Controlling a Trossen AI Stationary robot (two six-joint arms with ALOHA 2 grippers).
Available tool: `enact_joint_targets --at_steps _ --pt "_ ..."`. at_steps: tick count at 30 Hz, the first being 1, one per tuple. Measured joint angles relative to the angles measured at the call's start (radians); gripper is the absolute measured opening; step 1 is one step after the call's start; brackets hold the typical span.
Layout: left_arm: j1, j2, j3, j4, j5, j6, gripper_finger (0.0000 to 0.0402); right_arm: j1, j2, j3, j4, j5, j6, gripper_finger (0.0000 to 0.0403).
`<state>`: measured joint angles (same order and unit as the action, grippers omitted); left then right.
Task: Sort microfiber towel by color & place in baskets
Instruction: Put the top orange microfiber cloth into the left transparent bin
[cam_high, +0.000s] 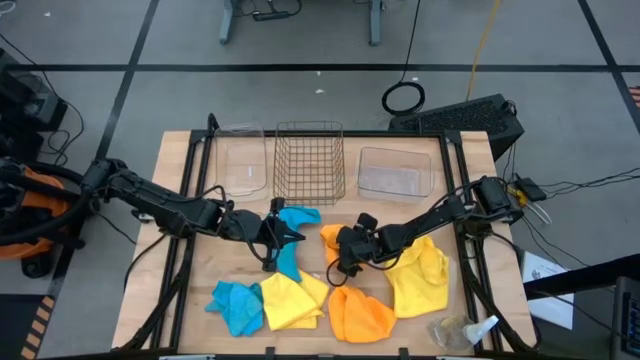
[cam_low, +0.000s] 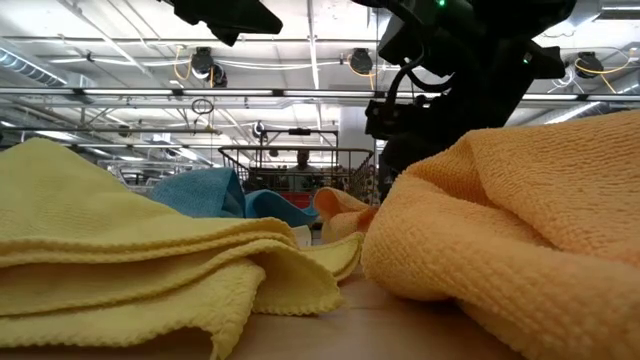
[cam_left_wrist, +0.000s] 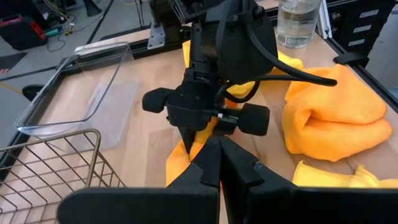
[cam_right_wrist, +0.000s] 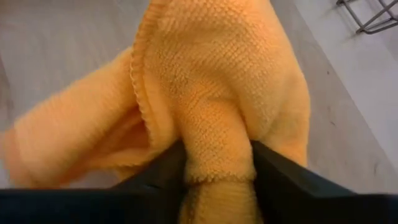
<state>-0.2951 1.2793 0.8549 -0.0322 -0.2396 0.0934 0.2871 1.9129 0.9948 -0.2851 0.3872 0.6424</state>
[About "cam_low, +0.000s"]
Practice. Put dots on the orange microfiber towel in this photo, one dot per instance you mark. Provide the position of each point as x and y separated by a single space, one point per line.
500 225
340 210

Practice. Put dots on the blue microfiber towel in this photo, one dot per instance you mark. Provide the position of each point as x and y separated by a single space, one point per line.
275 207
200 192

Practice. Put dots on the yellow microfiber towel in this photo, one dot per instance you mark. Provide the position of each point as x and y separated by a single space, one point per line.
150 300
75 200

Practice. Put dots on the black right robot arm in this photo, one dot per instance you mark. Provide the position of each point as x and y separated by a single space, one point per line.
475 40

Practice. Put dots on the person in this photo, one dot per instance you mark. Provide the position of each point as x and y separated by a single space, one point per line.
302 177

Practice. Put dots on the long ceiling light bar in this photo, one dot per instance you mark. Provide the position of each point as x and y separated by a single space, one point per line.
125 92

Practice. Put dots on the red box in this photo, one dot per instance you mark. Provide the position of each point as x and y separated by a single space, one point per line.
299 200

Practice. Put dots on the black background workstation frame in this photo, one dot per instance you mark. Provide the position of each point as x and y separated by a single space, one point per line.
300 131

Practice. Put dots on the silver ceiling duct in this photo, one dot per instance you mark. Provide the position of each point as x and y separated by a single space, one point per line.
25 67
575 112

